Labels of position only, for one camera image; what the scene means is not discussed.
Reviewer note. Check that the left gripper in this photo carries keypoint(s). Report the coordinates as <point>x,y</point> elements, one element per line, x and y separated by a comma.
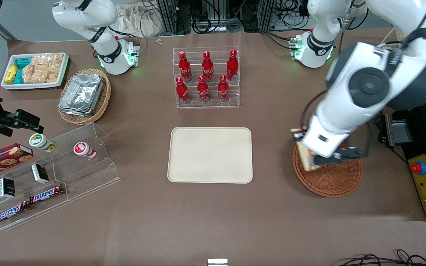
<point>298,136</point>

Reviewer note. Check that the triangular sandwich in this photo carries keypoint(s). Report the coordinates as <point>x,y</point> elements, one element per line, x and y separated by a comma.
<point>307,159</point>

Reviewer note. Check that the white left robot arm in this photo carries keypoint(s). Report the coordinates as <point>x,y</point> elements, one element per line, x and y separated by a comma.
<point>368,85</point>

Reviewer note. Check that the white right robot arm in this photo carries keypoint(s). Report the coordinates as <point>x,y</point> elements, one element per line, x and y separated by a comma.
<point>105,48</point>

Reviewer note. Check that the white snack tray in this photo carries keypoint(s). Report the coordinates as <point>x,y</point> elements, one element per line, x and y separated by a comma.
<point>31,85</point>

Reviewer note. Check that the round brown wicker basket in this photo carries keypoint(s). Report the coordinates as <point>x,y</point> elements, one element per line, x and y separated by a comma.
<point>335,181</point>

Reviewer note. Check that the oval wicker basket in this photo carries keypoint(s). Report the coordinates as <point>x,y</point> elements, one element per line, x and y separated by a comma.
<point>104,99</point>

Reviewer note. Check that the beige plastic tray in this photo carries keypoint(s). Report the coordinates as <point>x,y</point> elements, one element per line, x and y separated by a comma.
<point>210,155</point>

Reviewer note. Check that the green-lid yogurt bottle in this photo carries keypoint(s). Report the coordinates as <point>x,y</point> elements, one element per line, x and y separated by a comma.
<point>41,142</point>

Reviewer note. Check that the red cookie box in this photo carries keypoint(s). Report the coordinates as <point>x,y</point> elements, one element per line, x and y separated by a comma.
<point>2,159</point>

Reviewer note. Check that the teal snack packet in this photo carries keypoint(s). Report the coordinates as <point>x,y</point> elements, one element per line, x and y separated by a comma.
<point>19,76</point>
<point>23,62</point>

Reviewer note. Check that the yellow snack packet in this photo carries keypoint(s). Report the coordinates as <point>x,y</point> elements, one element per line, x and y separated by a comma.
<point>11,74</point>

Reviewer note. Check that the small black box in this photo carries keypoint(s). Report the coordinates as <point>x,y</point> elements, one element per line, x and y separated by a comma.
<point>6,187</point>
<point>40,173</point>

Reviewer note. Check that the bag of rice crackers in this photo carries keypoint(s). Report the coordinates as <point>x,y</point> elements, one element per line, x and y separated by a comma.
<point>43,68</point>

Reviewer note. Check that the stacked foil containers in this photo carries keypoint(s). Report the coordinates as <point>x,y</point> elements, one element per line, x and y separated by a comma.
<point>81,94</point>

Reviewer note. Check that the red-lid yogurt bottle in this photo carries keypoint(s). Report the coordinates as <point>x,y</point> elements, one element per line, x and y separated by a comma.
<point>83,149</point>

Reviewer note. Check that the Snickers bar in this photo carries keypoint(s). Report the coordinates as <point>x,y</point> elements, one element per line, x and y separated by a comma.
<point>11,213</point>
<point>46,194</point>

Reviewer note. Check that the clear acrylic stepped display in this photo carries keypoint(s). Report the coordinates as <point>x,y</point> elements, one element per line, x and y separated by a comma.
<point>87,173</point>

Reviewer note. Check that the red cola bottle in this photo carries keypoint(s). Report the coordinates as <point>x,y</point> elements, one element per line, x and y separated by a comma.
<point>208,68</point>
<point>203,90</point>
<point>185,68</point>
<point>223,90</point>
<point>232,66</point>
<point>182,91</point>

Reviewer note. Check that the clear acrylic bottle rack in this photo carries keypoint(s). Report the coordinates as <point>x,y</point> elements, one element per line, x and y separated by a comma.
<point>213,104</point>

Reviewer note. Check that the grey metal device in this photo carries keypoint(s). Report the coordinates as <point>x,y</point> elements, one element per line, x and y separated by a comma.
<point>399,131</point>

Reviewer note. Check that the white tag at table edge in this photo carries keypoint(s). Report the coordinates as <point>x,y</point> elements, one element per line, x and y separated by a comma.
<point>217,262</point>

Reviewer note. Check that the beige cloth bag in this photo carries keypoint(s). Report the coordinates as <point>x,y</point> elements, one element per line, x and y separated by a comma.
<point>139,20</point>

